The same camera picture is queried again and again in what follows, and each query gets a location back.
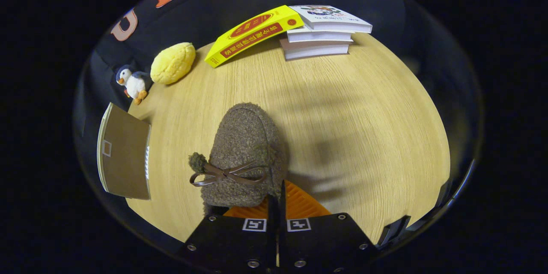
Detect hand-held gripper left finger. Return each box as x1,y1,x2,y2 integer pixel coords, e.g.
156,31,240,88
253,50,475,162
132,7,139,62
183,194,277,274

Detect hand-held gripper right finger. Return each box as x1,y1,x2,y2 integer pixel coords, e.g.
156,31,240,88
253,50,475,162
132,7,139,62
278,179,380,274

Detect brown fuzzy shoe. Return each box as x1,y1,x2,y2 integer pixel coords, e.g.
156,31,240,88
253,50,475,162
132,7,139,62
188,102,289,216

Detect brown fabric storage box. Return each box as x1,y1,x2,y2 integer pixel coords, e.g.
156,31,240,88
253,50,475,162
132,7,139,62
97,102,152,201

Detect penguin plush toy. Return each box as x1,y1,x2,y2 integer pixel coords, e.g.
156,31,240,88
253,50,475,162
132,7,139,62
115,65,149,105

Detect yellow bun plush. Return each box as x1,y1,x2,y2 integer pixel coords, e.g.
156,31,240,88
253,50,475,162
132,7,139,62
150,42,197,85

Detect brown cover book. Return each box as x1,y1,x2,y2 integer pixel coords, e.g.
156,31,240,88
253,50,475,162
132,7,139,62
280,37,353,61

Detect plain white book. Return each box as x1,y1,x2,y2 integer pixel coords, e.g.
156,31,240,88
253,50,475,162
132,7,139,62
286,26,355,44

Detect yellow book red circle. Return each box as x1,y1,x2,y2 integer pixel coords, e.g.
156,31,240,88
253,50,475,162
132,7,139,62
204,5,305,69

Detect white illustrated cover book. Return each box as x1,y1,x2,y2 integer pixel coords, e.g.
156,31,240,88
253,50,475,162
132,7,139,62
289,4,373,34

